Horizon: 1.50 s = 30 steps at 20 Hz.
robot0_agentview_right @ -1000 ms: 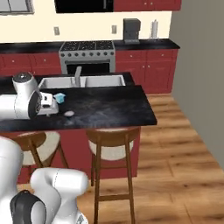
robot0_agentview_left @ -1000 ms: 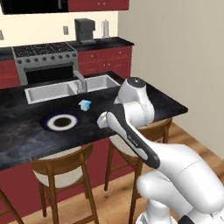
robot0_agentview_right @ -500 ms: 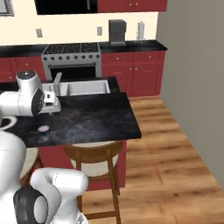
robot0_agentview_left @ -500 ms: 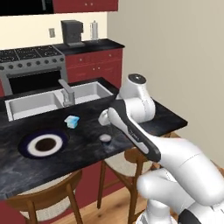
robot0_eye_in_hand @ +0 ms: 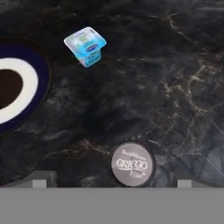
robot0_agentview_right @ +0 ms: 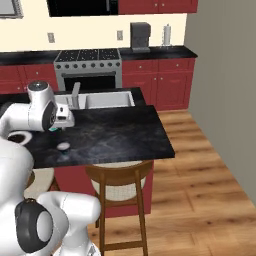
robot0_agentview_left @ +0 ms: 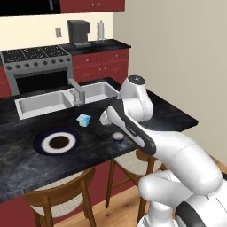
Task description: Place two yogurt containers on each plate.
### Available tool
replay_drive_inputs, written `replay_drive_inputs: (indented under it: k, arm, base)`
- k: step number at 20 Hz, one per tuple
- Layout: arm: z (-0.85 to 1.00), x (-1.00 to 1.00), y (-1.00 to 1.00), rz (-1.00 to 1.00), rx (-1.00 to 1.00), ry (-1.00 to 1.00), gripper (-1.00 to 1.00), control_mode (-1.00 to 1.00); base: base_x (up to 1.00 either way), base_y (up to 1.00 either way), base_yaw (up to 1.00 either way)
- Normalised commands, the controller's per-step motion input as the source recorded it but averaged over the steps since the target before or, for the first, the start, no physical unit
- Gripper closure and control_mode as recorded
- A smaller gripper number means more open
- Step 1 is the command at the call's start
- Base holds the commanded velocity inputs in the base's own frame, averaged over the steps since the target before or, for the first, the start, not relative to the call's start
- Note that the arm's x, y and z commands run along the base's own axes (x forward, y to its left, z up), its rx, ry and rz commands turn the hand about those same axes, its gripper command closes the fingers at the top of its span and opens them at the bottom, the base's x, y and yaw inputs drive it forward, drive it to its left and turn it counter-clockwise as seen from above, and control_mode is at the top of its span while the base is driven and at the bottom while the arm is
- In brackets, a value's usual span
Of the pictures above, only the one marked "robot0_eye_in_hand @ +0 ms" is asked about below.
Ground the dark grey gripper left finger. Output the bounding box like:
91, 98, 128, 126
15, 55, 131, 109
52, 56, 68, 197
6, 170, 59, 189

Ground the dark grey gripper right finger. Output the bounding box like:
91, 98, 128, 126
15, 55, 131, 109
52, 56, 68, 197
168, 171, 221, 189

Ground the round grey-lidded yogurt container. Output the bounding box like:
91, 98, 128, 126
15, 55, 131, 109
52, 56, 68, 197
108, 140, 157, 188

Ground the navy and white plate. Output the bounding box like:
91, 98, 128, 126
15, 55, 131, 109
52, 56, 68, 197
0, 38, 53, 136

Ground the blue square yogurt cup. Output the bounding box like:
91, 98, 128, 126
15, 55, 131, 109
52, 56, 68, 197
63, 26, 108, 68

